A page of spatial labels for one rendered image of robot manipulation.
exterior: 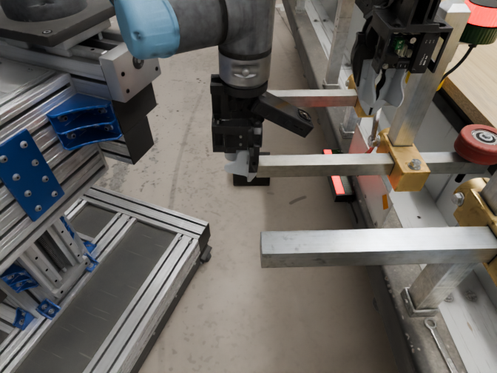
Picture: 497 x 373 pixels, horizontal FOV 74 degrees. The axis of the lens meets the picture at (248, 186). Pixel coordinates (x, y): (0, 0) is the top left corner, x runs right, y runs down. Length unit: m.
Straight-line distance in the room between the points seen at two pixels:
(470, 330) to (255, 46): 0.65
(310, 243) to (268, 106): 0.23
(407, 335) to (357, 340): 0.75
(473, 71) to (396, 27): 0.56
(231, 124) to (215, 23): 0.16
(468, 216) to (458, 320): 0.35
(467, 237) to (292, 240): 0.19
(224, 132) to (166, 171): 1.40
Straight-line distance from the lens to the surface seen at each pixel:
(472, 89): 0.88
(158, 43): 0.40
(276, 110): 0.52
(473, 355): 0.78
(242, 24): 0.44
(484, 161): 0.71
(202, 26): 0.41
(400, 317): 0.66
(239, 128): 0.52
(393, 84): 0.52
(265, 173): 0.61
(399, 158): 0.66
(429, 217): 0.94
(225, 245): 1.53
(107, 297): 1.26
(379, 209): 0.73
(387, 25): 0.43
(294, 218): 1.63
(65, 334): 1.25
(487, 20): 0.60
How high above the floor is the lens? 1.26
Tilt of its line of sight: 46 degrees down
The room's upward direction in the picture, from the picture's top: straight up
